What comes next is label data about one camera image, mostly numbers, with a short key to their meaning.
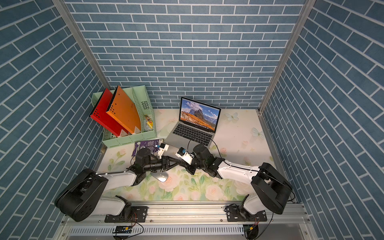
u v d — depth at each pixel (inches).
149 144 39.0
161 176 33.3
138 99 41.3
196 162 27.7
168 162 29.6
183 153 27.5
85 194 16.8
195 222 28.4
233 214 28.7
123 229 28.4
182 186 32.7
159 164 29.0
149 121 44.0
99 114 31.7
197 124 42.6
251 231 27.5
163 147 31.6
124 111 38.7
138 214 29.0
